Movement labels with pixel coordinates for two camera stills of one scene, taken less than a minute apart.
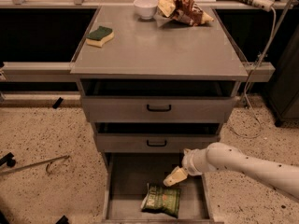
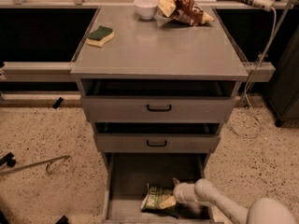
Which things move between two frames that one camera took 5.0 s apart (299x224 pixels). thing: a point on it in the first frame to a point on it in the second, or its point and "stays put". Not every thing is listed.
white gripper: (191, 163) to (179, 191)
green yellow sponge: (100, 36) stays put
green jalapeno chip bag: (162, 200) stays put
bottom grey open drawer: (127, 177) stays put
